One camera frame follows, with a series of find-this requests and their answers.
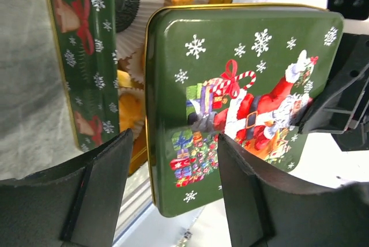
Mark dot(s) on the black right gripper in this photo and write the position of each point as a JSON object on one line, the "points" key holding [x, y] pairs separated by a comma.
{"points": [[342, 107]]}

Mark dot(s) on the white paper cup back left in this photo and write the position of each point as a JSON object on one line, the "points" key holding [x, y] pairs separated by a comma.
{"points": [[132, 38]]}

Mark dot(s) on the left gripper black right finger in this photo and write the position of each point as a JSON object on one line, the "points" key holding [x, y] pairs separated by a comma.
{"points": [[266, 206]]}

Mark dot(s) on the white paper cup middle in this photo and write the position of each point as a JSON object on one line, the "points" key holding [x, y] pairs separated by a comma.
{"points": [[134, 65]]}

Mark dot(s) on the green christmas cookie tin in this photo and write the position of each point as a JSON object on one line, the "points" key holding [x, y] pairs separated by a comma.
{"points": [[85, 35]]}

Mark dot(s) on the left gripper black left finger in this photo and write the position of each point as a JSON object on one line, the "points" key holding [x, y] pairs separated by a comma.
{"points": [[75, 203]]}

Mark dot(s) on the orange pineapple cookie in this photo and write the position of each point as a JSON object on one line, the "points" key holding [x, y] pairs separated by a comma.
{"points": [[130, 103]]}

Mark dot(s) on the gold tin lid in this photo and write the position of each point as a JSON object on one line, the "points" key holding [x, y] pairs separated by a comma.
{"points": [[248, 70]]}

